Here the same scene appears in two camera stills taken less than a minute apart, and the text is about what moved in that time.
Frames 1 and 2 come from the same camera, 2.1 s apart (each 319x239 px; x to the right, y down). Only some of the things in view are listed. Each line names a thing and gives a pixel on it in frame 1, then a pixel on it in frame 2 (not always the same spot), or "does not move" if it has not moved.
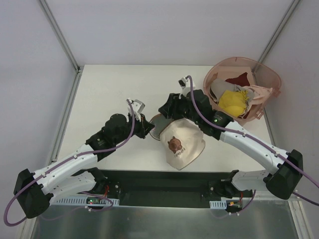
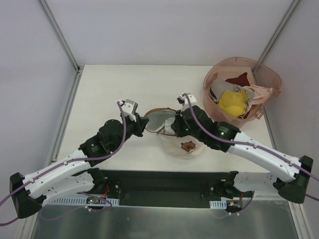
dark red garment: (241, 80) does not move
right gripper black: (172, 107) to (177, 123)
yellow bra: (234, 102) does not move
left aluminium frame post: (61, 38) does not move
